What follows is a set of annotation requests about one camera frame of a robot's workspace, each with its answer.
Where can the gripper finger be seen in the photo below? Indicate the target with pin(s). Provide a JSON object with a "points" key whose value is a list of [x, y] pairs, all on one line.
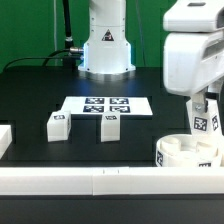
{"points": [[214, 90], [199, 103]]}

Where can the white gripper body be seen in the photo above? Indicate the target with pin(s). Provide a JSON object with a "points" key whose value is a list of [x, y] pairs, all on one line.
{"points": [[193, 55]]}

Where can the round white stool seat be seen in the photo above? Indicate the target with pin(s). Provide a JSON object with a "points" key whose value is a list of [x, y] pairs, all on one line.
{"points": [[182, 150]]}

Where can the white front barrier wall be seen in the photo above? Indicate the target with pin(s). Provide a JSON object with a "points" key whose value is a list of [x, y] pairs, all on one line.
{"points": [[111, 181]]}

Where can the white barrier wall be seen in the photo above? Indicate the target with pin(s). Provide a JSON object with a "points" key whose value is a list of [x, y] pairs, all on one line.
{"points": [[5, 138], [111, 181]]}

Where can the white marker base plate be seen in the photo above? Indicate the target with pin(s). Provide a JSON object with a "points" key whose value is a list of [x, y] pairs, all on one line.
{"points": [[136, 106]]}

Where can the black vertical cable post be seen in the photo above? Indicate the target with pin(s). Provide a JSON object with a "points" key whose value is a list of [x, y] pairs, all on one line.
{"points": [[68, 61]]}

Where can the white left barrier wall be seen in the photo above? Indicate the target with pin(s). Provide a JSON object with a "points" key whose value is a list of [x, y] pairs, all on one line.
{"points": [[5, 138]]}

